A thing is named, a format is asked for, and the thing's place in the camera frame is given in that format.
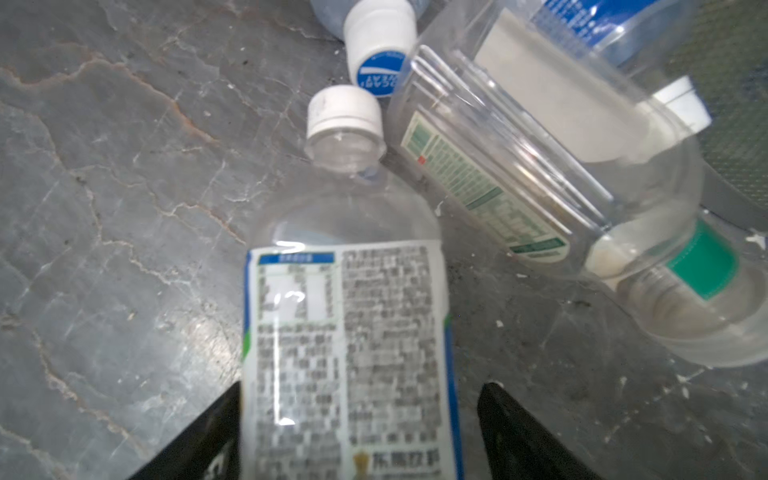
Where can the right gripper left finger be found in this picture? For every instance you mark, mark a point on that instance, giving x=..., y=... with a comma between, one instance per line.
x=206, y=449

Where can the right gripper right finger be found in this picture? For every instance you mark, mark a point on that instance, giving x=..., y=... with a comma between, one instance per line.
x=518, y=446

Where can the clear bottle white label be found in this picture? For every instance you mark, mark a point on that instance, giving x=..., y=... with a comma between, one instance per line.
x=347, y=371

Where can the clear bottle green ring cap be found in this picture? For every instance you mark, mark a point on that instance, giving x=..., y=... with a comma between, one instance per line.
x=576, y=172

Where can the clear bottle blue label top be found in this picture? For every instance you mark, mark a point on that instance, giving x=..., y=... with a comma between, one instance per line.
x=631, y=35

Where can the clear bottle blue label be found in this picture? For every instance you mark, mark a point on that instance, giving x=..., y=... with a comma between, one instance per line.
x=378, y=36
x=631, y=35

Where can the green bin with bag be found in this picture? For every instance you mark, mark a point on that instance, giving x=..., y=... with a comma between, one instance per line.
x=725, y=55

